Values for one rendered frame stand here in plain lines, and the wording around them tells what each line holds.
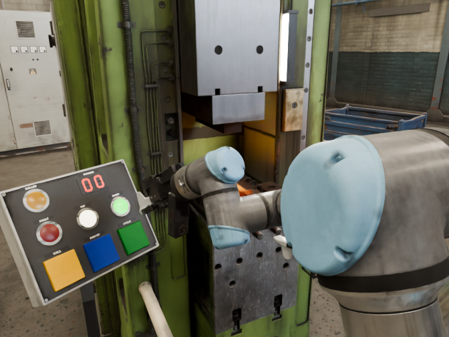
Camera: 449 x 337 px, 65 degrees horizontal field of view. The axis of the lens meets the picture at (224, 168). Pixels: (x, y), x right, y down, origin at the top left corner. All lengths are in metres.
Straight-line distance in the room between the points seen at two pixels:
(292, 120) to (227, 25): 0.51
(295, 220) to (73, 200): 0.74
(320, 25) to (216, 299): 1.14
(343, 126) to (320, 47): 3.53
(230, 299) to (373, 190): 1.18
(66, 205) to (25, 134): 5.38
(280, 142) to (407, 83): 7.91
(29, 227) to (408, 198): 0.82
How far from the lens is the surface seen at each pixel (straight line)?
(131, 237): 1.03
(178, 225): 0.84
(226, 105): 1.20
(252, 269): 1.40
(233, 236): 0.67
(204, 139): 1.71
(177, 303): 1.61
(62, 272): 0.95
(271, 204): 0.71
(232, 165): 0.68
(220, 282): 1.36
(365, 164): 0.30
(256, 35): 1.24
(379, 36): 9.71
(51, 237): 0.96
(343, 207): 0.29
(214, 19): 1.17
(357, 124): 4.96
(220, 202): 0.68
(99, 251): 0.99
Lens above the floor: 1.50
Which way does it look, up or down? 18 degrees down
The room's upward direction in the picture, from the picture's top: 1 degrees counter-clockwise
